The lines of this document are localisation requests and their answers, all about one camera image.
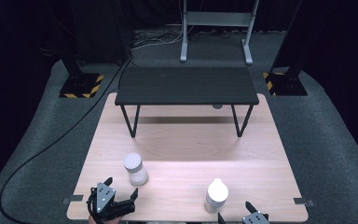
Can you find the grey round table grommet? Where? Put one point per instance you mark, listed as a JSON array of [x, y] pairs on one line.
[[217, 106]]

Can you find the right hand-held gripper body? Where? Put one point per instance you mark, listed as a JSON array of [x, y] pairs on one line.
[[254, 218]]

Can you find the black shelf with metal legs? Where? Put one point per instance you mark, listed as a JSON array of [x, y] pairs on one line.
[[186, 85]]

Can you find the person's left hand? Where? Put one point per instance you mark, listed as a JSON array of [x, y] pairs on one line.
[[105, 222]]

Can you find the grey tape piece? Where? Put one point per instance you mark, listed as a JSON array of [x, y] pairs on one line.
[[73, 199], [304, 201]]

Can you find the white plastic bottle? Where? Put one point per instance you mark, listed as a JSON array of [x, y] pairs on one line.
[[216, 193]]

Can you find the black stand with striped base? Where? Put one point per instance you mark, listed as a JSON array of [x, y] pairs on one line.
[[287, 85], [80, 85]]

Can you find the white jar with grey lid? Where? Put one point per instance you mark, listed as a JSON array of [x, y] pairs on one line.
[[135, 171]]

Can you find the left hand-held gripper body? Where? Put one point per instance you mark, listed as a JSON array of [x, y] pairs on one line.
[[103, 199]]

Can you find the grey metal stand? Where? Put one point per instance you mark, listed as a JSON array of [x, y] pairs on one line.
[[217, 19]]

